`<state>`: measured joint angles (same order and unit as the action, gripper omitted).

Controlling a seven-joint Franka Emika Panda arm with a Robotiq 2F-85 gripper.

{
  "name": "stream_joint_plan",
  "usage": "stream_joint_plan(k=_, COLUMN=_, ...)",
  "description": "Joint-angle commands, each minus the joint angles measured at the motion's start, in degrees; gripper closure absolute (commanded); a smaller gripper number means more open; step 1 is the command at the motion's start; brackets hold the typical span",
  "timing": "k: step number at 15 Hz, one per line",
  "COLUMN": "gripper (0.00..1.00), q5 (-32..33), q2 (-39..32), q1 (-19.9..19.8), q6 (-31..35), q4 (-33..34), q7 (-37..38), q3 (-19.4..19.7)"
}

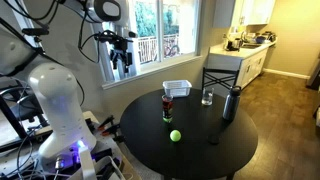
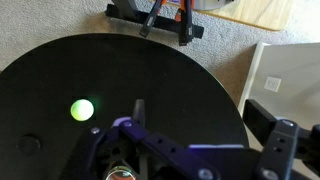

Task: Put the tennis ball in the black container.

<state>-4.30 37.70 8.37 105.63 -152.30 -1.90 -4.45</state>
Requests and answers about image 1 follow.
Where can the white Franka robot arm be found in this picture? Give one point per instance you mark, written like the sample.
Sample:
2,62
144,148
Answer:
56,100

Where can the white kitchen counter cabinet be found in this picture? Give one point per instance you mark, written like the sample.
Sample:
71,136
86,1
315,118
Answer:
246,63

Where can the white wall cabinet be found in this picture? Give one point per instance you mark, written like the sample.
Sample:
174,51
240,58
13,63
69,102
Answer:
246,12

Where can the clear glass mug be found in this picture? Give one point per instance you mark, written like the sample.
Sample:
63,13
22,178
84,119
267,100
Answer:
207,96

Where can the black camera on stand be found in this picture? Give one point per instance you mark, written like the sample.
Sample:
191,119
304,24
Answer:
35,31

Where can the robot base platform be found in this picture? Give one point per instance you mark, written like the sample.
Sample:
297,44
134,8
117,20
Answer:
66,163

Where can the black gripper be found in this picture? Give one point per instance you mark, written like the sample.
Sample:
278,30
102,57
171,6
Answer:
120,51

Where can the white plastic basket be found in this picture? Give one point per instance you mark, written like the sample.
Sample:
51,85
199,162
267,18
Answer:
177,88

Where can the grey metal water bottle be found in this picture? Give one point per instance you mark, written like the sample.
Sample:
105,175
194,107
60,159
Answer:
231,103

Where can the white window frame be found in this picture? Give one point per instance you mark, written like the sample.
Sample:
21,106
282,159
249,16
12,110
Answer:
160,66

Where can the black cross-back chair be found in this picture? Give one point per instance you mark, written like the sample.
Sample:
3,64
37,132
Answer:
220,78

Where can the green tennis ball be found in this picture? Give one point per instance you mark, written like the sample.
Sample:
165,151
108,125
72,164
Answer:
175,135

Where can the clutter on kitchen counter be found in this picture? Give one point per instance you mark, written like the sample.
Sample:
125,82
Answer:
248,39

